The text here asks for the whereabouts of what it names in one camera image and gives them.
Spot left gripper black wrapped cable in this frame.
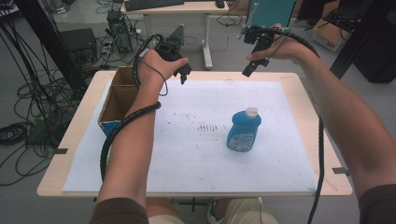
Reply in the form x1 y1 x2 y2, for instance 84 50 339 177
99 34 169 183

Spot black cabinet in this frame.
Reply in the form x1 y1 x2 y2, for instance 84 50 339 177
352 12 396 84

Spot white desk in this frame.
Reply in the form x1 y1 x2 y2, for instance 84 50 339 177
120 0 230 70

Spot person's white shoe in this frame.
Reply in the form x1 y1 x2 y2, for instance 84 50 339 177
206 198 226 224

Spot black metal stand post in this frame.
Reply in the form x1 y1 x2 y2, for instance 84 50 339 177
329 0 396 80

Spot white paper sheet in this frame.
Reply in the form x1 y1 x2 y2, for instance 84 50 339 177
62 79 318 194

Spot blue bottle with white cap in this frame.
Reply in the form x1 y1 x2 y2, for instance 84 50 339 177
226 106 262 153

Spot gripper black wrapped cable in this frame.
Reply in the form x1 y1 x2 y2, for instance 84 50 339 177
99 34 169 183
267 27 325 224

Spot open cardboard box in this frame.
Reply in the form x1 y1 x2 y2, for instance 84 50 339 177
311 18 353 53

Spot right gripper black wrapped cable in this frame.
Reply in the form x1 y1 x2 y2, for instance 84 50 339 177
267 27 325 224

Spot person's right hand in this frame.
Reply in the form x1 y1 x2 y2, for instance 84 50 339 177
247 22 313 63

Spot light wooden table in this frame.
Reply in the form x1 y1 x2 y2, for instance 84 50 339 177
36 70 353 199

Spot brown shirt sleeve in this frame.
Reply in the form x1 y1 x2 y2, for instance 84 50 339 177
90 197 150 224
358 184 396 224

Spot black keyboard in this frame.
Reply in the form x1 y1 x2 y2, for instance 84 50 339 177
123 0 186 12

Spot person's beige shorts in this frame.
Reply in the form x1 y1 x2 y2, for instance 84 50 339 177
148 198 279 224

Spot person's left hand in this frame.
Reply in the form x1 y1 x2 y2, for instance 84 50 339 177
138 49 190 91

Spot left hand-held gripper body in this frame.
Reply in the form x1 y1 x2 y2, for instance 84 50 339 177
154 23 186 63

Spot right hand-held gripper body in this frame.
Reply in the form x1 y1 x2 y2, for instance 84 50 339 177
237 3 291 63

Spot dark electronics unit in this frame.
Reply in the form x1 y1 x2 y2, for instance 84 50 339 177
106 8 134 54

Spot blue cardboard box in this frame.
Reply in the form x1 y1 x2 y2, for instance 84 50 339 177
97 65 140 138

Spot teal cabinet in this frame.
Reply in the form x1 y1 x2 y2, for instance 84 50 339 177
247 0 297 30

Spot bundle of black floor cables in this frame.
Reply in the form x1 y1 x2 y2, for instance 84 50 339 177
0 15 82 188

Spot black computer case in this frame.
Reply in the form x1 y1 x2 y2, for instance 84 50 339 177
60 28 99 64

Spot black cable loop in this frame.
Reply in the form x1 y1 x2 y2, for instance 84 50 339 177
216 12 245 28

